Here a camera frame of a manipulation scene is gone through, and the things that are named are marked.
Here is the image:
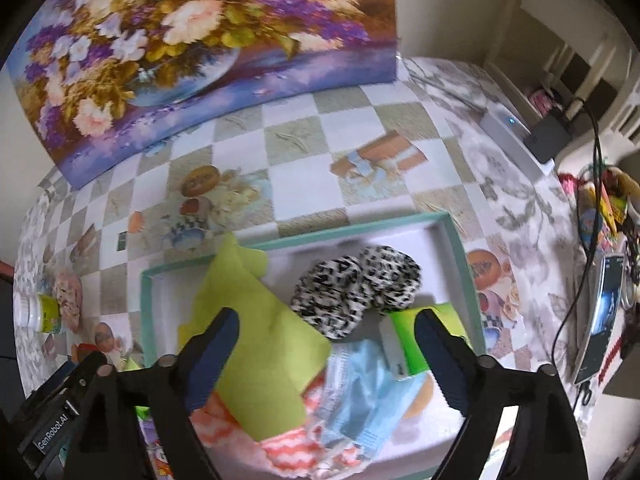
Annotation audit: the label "white bottle with green label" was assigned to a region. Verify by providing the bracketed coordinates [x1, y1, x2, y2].
[14, 292, 66, 333]

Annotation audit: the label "white wooden shelf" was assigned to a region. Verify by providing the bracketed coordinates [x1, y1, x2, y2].
[482, 0, 640, 136]

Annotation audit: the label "black cable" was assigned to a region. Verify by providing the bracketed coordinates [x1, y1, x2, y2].
[552, 95, 602, 406]

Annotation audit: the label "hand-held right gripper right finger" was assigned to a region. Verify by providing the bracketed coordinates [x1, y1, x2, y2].
[415, 309, 591, 480]

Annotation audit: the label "black power adapter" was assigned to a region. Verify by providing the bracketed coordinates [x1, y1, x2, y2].
[525, 115, 573, 163]

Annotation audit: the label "blue face mask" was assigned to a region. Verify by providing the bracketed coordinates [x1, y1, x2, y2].
[320, 340, 426, 448]

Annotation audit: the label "tan soft pad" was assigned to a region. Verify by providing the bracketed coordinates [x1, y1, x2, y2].
[402, 374, 437, 422]

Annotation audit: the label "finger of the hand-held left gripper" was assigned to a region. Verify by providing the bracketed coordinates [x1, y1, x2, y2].
[75, 351, 107, 375]

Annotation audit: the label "pink object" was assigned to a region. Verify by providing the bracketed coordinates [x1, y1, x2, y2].
[530, 87, 556, 113]

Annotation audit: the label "floral painting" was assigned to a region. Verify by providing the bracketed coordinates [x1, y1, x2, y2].
[2, 0, 401, 188]

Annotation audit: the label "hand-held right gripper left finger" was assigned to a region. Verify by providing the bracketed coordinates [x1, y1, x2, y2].
[65, 307, 241, 480]

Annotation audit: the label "smartphone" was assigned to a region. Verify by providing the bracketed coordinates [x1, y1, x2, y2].
[572, 255, 626, 386]

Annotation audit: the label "orange white chevron cloth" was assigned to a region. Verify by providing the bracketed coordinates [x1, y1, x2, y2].
[192, 375, 371, 480]

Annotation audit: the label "grey floral tablecloth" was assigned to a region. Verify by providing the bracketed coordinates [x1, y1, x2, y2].
[12, 57, 601, 411]

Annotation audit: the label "lime green cloth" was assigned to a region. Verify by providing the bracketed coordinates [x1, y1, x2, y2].
[179, 232, 332, 443]

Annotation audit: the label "black white leopard scrunchie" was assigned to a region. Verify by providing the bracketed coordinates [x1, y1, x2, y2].
[359, 245, 422, 317]

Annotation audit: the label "checkered printed tablecloth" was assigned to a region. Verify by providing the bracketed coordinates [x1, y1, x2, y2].
[15, 82, 531, 480]

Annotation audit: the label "teal-rimmed white tray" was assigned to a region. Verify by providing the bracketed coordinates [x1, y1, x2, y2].
[140, 211, 486, 480]

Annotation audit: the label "black-white patterned socks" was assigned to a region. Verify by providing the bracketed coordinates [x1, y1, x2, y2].
[291, 256, 368, 342]

